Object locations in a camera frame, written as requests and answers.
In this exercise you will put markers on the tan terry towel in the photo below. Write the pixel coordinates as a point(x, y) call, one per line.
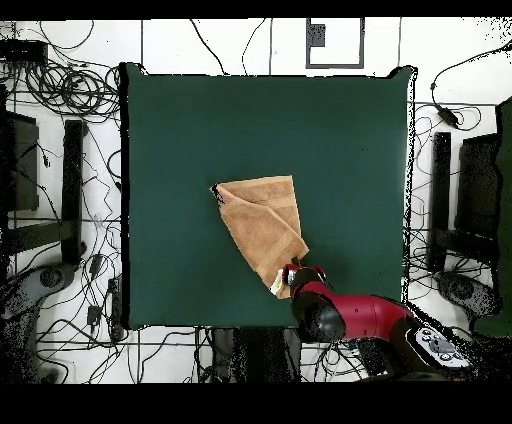
point(260, 224)

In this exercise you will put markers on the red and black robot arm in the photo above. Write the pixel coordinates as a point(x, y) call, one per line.
point(360, 316)

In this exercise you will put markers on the black floor box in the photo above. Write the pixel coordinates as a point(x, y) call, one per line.
point(372, 358)

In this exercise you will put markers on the dark wheeled chair base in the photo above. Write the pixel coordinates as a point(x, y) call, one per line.
point(476, 296)
point(28, 292)

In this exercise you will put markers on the black power adapter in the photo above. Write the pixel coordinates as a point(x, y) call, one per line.
point(448, 116)

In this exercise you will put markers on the long black power strip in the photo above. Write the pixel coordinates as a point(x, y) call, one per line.
point(116, 304)

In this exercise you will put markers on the dark green table cloth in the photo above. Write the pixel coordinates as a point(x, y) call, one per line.
point(168, 120)

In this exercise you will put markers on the small black plug adapter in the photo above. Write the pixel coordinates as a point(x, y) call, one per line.
point(94, 315)
point(96, 264)

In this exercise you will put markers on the dark grey square patch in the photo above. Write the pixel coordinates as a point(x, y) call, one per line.
point(317, 35)

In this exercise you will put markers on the grey square floor frame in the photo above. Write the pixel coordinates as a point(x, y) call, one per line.
point(335, 65)

